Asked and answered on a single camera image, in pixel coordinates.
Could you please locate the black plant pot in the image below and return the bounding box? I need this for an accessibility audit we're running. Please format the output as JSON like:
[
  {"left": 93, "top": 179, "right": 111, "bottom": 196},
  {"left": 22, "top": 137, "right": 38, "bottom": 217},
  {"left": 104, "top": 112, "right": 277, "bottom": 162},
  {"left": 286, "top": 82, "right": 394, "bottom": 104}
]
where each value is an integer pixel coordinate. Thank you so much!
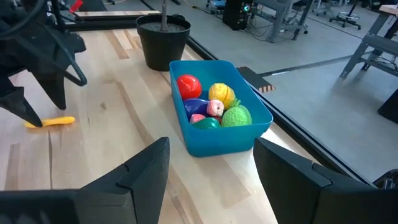
[{"left": 136, "top": 14, "right": 192, "bottom": 72}]

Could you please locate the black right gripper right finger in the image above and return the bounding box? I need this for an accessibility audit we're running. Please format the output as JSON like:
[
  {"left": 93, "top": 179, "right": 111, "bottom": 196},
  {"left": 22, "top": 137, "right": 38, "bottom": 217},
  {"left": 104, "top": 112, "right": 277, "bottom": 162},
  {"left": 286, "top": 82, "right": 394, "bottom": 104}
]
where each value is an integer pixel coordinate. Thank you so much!
[{"left": 253, "top": 137, "right": 398, "bottom": 224}]

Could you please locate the blue floor equipment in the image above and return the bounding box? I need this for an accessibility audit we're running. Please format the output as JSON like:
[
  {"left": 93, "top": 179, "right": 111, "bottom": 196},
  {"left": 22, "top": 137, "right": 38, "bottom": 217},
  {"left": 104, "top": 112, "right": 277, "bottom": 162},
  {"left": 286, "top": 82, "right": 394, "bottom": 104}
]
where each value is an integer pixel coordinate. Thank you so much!
[{"left": 206, "top": 0, "right": 226, "bottom": 9}]

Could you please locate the light green toy cabbage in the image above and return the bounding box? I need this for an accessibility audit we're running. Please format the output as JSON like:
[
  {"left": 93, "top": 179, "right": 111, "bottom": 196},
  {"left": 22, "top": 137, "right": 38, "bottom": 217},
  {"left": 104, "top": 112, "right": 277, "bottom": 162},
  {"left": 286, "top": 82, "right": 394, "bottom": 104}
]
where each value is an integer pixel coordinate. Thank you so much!
[{"left": 221, "top": 104, "right": 253, "bottom": 128}]

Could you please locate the purple toy eggplant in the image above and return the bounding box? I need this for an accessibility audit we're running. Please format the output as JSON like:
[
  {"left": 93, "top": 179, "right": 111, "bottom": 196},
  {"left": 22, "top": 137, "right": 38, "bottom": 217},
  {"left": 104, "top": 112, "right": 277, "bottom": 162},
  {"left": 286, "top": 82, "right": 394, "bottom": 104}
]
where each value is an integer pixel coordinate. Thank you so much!
[{"left": 183, "top": 98, "right": 212, "bottom": 121}]

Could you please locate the wooden top metal table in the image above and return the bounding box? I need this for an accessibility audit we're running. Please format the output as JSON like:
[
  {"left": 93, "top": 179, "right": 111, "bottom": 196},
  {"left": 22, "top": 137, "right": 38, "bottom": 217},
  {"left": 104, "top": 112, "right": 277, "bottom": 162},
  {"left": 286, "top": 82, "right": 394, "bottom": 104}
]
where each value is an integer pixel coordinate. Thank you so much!
[{"left": 340, "top": 4, "right": 398, "bottom": 80}]

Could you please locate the blue plastic tub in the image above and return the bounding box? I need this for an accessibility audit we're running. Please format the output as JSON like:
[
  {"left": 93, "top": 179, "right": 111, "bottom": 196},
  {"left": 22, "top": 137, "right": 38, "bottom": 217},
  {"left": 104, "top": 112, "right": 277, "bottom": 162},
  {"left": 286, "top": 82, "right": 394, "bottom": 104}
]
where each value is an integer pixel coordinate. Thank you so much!
[{"left": 169, "top": 60, "right": 274, "bottom": 158}]

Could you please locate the black swivel chair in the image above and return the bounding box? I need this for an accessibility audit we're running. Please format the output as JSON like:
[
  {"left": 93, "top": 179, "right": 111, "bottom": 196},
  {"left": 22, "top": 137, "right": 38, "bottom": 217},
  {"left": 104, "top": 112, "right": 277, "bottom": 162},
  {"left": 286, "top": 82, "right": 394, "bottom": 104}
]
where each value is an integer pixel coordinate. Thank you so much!
[{"left": 328, "top": 0, "right": 363, "bottom": 31}]

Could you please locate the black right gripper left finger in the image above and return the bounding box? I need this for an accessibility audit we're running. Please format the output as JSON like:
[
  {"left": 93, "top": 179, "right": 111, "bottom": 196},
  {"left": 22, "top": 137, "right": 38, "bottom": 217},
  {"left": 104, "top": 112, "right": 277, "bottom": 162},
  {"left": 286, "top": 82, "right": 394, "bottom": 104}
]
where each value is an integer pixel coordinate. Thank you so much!
[{"left": 0, "top": 136, "right": 171, "bottom": 224}]

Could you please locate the dark green toy pepper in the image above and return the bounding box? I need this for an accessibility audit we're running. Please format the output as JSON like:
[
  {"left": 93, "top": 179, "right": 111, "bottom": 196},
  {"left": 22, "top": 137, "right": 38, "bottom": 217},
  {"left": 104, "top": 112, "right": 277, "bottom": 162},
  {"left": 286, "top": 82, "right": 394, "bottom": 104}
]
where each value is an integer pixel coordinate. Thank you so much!
[{"left": 192, "top": 117, "right": 222, "bottom": 131}]

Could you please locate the black floor mat striped edge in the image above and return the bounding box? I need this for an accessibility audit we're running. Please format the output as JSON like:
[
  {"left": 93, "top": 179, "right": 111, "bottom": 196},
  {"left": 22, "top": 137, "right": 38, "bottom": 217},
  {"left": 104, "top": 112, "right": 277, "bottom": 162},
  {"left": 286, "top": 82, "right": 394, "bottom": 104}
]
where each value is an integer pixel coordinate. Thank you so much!
[{"left": 238, "top": 66, "right": 276, "bottom": 93}]

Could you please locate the yellow toy fruit green leaf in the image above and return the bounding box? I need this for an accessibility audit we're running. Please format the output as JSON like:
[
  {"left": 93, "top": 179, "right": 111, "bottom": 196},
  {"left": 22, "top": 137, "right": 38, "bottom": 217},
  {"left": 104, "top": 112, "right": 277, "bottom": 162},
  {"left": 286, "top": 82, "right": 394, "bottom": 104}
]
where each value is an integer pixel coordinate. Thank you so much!
[{"left": 208, "top": 82, "right": 242, "bottom": 110}]

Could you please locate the grey metal bench frame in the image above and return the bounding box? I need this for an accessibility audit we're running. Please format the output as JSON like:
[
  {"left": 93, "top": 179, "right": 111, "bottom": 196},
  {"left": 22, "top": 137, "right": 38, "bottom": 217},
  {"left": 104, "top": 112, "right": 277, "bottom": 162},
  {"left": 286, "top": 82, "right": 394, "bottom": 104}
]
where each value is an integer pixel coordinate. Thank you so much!
[{"left": 254, "top": 0, "right": 315, "bottom": 44}]

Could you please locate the yellow toy banana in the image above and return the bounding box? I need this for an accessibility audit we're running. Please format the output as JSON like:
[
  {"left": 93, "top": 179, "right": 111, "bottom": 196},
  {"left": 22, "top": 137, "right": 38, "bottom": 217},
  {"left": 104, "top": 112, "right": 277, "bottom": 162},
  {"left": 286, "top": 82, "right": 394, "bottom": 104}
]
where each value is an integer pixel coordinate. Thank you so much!
[{"left": 24, "top": 116, "right": 76, "bottom": 129}]

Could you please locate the red clamp handle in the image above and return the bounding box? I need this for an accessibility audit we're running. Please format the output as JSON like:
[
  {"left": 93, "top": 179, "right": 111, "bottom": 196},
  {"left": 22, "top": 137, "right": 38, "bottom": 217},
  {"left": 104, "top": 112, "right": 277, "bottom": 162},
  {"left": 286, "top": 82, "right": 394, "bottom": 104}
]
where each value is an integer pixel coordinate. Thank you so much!
[{"left": 68, "top": 0, "right": 84, "bottom": 13}]

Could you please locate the red toy tomato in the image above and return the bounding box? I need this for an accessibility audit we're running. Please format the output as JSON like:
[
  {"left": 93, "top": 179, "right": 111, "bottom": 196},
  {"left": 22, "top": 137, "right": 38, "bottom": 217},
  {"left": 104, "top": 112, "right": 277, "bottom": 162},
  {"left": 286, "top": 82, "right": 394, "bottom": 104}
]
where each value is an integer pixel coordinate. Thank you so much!
[{"left": 176, "top": 73, "right": 203, "bottom": 100}]

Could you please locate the small green potted tree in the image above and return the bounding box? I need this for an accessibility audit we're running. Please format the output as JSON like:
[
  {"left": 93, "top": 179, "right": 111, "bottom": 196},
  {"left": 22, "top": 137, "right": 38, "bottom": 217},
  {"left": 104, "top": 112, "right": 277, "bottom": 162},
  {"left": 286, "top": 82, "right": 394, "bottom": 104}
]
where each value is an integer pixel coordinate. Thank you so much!
[{"left": 160, "top": 0, "right": 169, "bottom": 32}]

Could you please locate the black computer tower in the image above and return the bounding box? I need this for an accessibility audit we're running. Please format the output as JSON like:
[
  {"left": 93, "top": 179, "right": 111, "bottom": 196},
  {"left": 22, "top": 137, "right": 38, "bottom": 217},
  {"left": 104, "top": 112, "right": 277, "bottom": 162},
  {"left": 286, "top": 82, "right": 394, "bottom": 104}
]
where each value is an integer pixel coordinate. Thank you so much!
[{"left": 222, "top": 0, "right": 249, "bottom": 31}]

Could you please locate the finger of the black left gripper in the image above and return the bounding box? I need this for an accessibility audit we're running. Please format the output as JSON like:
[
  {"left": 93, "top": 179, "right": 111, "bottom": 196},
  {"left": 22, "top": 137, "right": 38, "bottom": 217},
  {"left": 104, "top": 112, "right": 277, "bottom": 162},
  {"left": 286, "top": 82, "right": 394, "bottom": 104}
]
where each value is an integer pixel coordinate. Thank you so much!
[
  {"left": 0, "top": 86, "right": 44, "bottom": 128},
  {"left": 32, "top": 70, "right": 68, "bottom": 110}
]

